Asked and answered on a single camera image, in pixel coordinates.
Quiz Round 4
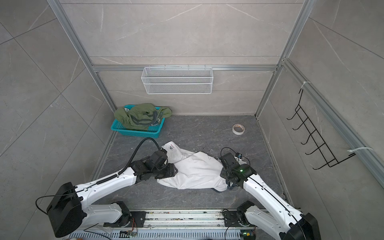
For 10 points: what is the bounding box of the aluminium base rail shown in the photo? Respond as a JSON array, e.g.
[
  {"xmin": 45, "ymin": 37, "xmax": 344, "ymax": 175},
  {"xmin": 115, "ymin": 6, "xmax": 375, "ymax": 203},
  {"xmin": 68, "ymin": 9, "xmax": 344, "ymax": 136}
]
[{"xmin": 58, "ymin": 209, "xmax": 313, "ymax": 240}]

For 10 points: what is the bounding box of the black wire hook rack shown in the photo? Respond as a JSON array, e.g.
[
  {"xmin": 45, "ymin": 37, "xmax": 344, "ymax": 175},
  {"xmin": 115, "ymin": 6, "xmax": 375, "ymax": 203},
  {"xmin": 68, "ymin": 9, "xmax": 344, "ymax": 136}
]
[{"xmin": 287, "ymin": 89, "xmax": 356, "ymax": 171}]

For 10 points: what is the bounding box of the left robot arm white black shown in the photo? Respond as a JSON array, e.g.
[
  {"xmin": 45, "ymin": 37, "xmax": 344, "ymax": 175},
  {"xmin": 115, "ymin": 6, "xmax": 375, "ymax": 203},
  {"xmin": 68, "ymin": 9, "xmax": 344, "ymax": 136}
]
[{"xmin": 46, "ymin": 149, "xmax": 178, "ymax": 238}]

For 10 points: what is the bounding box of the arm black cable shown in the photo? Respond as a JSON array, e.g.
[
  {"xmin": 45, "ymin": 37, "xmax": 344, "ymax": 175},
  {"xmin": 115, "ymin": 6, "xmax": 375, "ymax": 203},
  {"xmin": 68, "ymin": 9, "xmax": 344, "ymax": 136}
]
[
  {"xmin": 35, "ymin": 137, "xmax": 161, "ymax": 215},
  {"xmin": 219, "ymin": 146, "xmax": 307, "ymax": 240}
]

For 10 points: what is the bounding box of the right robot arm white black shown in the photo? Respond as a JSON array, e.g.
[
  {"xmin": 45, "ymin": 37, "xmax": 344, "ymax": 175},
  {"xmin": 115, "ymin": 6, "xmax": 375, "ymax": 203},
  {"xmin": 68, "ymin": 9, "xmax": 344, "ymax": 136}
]
[{"xmin": 219, "ymin": 153, "xmax": 321, "ymax": 240}]

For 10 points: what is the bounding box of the white wire mesh shelf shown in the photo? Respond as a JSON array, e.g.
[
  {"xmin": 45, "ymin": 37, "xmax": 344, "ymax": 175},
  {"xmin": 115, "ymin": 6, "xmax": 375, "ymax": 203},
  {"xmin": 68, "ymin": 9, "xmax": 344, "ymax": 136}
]
[{"xmin": 141, "ymin": 67, "xmax": 214, "ymax": 95}]

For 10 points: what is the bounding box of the roll of masking tape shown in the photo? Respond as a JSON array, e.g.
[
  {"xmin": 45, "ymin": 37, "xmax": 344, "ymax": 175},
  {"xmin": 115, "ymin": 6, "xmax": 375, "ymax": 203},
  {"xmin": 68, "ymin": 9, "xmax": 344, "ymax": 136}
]
[{"xmin": 232, "ymin": 124, "xmax": 246, "ymax": 136}]

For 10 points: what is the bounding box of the teal plastic basket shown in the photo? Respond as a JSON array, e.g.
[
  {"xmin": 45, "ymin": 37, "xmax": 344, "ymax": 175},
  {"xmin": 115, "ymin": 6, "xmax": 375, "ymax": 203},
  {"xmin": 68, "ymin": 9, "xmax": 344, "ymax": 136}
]
[{"xmin": 111, "ymin": 105, "xmax": 166, "ymax": 139}]

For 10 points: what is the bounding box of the green tank top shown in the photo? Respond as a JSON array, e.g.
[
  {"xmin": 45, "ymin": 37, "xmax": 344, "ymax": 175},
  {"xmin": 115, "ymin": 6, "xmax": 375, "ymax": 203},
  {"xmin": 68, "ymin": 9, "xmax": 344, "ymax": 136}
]
[{"xmin": 114, "ymin": 103, "xmax": 173, "ymax": 131}]

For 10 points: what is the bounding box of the white tank top navy trim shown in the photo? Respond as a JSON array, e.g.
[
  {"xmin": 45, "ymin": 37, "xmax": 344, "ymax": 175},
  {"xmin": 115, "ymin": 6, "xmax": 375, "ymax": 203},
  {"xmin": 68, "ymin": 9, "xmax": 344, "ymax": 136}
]
[{"xmin": 157, "ymin": 142, "xmax": 228, "ymax": 192}]

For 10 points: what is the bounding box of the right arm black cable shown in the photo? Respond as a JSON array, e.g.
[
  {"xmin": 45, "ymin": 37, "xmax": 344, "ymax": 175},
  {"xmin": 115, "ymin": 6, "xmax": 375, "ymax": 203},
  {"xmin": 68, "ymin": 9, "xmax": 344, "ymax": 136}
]
[{"xmin": 219, "ymin": 146, "xmax": 307, "ymax": 240}]

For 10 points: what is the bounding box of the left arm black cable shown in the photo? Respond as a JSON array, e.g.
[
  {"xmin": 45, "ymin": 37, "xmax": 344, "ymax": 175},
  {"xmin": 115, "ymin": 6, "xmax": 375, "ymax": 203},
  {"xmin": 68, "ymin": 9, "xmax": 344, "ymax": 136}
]
[{"xmin": 35, "ymin": 137, "xmax": 161, "ymax": 215}]

